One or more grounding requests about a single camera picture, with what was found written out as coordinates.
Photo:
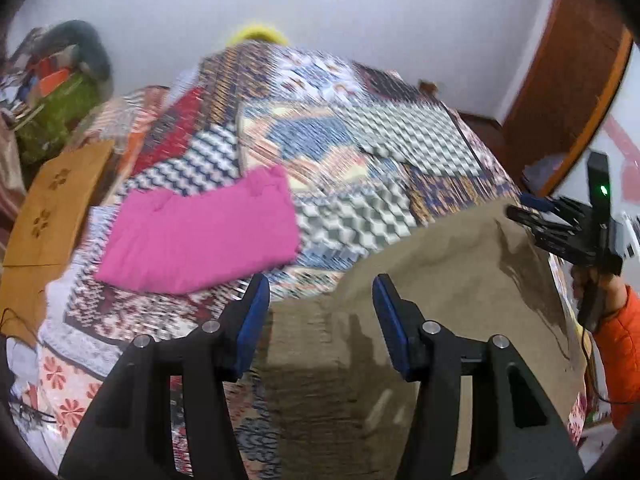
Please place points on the striped orange white cloth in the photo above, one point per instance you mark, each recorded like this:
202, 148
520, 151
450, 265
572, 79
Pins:
126, 120

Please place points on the patchwork patterned bedsheet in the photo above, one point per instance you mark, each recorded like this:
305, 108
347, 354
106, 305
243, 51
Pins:
369, 162

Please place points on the brown wooden door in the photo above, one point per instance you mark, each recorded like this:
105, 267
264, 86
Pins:
577, 68

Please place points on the pink folded pants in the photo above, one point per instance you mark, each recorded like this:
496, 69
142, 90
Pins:
166, 243

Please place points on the tan wooden headboard panel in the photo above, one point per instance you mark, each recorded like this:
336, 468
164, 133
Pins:
45, 234

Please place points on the orange sleeved forearm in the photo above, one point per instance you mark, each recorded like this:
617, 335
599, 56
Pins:
618, 342

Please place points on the yellow round object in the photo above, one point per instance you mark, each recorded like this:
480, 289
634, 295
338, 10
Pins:
257, 32

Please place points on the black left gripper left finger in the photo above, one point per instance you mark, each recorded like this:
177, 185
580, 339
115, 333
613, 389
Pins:
126, 431

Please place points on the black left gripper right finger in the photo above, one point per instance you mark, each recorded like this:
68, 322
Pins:
516, 431

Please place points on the dark teal fuzzy cloth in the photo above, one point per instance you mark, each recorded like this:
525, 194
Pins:
90, 55

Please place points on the green cloth pile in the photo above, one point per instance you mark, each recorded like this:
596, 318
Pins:
44, 132

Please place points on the olive green pants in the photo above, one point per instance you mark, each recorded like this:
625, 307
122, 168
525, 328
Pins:
341, 409

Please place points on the right hand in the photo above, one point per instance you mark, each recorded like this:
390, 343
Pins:
613, 286

